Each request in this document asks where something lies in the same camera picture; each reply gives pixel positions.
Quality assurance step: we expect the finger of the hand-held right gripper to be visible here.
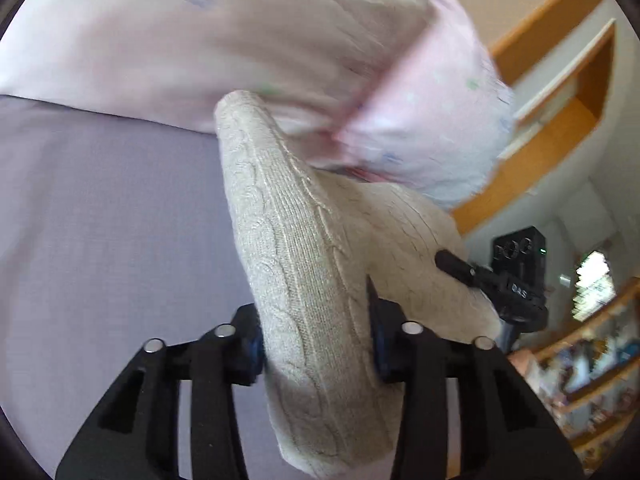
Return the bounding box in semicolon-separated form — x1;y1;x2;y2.
434;249;493;292

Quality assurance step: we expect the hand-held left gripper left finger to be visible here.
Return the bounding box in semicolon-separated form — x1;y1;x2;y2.
55;303;265;480

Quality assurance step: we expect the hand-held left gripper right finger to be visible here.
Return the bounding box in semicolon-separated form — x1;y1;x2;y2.
366;276;585;480

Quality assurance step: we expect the beige cable-knit sweater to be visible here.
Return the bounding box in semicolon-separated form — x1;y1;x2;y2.
214;90;502;479

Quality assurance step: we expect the window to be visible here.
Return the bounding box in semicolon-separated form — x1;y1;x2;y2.
570;250;615;325

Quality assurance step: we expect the wooden bookshelf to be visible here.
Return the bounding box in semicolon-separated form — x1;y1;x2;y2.
507;275;640;480

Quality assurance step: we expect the lavender bed sheet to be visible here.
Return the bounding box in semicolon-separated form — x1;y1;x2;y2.
0;94;406;480

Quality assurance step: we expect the pink printed pillow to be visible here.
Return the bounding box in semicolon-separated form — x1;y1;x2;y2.
0;0;516;210

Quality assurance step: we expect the wooden wall shelf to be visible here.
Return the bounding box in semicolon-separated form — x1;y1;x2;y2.
450;0;617;237

